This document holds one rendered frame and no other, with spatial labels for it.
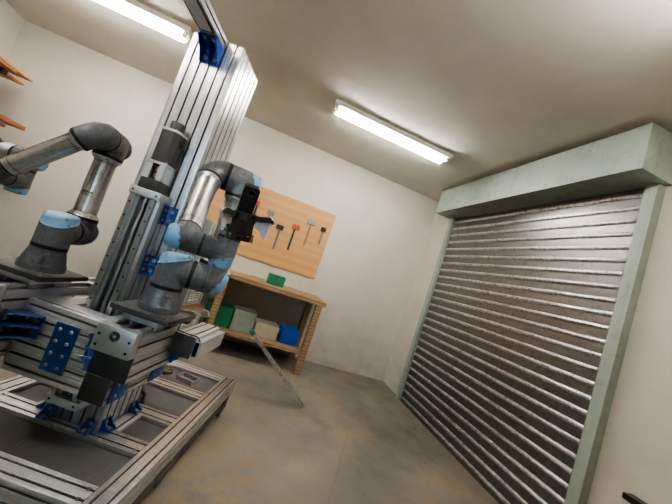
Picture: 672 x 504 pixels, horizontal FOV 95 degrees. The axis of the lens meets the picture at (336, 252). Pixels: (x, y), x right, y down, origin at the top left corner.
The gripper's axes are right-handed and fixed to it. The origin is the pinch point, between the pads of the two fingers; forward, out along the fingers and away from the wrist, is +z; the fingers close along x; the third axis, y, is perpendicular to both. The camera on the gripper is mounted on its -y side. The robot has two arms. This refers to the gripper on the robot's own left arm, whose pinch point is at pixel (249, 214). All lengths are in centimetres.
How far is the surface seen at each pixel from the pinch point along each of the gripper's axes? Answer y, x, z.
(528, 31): -131, -124, -33
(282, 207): -44, -82, -311
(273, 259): 24, -84, -309
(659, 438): 64, -221, 11
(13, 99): -90, 211, -370
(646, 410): 53, -223, 4
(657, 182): -80, -238, -14
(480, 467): 145, -224, -83
